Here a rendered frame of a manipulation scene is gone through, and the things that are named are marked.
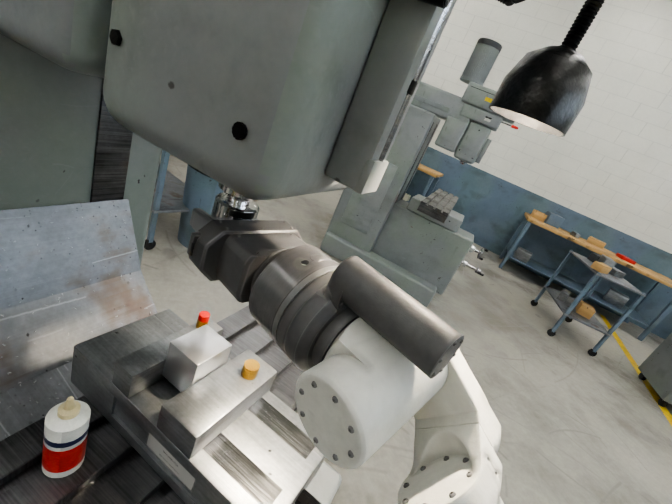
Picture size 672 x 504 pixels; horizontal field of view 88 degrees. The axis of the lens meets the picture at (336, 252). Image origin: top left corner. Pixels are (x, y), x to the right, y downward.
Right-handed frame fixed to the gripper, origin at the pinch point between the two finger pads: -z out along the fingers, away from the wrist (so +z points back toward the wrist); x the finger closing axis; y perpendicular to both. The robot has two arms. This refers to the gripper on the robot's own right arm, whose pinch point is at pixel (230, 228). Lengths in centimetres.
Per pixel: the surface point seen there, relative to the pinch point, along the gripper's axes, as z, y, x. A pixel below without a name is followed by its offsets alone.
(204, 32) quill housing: 4.4, -17.1, 9.2
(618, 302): 70, 93, -641
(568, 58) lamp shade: 19.3, -25.9, -12.6
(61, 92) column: -36.2, -3.0, 8.0
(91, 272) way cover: -31.9, 26.3, 3.0
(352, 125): 10.4, -15.1, -1.1
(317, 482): 16.2, 39.9, -18.4
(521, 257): -65, 92, -581
